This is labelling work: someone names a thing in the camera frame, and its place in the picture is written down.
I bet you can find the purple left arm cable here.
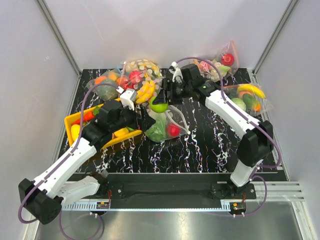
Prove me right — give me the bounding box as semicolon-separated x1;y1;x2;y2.
18;84;121;239

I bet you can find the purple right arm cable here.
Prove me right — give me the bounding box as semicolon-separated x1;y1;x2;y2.
174;57;283;218

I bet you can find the yellow fake pear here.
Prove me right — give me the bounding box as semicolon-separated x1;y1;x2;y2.
113;127;129;138

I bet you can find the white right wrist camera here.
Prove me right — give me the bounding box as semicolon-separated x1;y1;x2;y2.
168;61;183;84

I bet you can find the fake yellow banana bunch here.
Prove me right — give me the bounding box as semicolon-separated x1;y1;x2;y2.
135;80;157;104

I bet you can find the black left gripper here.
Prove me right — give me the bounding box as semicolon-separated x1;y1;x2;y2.
110;101;156;133

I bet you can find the far right dotted bag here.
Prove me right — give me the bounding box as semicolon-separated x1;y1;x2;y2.
192;59;232;82

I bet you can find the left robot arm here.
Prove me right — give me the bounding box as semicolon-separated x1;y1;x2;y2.
18;100;156;225

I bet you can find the clear zip top bag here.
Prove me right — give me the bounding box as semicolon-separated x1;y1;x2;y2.
147;105;191;142

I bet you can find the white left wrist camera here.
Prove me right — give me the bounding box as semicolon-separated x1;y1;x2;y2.
116;86;138;111

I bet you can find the green fake lettuce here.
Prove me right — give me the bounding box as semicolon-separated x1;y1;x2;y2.
145;113;168;143

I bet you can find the yellow plastic tray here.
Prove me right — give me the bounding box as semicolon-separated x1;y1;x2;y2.
64;111;143;150

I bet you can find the clear bag with melon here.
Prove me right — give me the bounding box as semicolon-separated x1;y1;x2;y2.
86;69;122;102

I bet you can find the right bag with banana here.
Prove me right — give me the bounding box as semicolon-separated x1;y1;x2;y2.
224;83;273;117

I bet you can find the yellow fake mango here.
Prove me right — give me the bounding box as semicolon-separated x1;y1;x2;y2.
70;124;81;141

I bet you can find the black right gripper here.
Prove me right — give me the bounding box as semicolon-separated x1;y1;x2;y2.
153;78;192;106

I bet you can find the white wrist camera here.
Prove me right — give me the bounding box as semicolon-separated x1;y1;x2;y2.
116;86;138;111
168;61;183;84

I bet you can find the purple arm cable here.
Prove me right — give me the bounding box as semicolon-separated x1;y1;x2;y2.
18;84;121;239
174;57;283;218

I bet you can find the green fake apple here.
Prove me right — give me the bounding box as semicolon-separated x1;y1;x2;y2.
149;96;169;114

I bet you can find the clear bag with red fruit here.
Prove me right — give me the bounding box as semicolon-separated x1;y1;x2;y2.
217;40;240;76

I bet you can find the polka dot zip bag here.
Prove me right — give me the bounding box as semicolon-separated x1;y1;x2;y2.
117;58;163;104

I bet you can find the orange fake carrot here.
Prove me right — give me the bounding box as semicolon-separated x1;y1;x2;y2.
72;106;100;125

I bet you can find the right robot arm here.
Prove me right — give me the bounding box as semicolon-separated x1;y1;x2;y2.
153;62;273;199

